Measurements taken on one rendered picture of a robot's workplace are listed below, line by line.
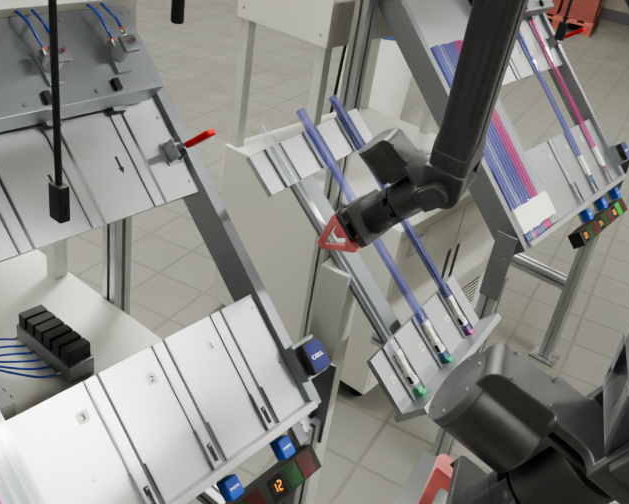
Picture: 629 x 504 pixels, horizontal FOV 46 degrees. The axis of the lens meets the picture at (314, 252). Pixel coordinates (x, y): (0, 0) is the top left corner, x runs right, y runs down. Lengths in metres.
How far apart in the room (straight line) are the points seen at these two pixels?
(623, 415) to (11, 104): 0.80
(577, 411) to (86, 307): 1.15
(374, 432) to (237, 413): 1.15
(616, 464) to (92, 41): 0.89
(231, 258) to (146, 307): 1.42
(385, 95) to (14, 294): 3.01
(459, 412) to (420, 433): 1.77
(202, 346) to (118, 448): 0.19
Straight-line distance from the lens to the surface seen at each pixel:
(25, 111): 1.03
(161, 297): 2.62
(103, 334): 1.45
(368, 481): 2.09
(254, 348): 1.14
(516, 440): 0.50
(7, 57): 1.06
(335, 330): 1.38
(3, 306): 1.54
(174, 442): 1.04
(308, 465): 1.18
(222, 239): 1.17
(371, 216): 1.11
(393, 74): 4.20
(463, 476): 0.61
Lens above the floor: 1.51
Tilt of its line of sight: 30 degrees down
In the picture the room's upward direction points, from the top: 10 degrees clockwise
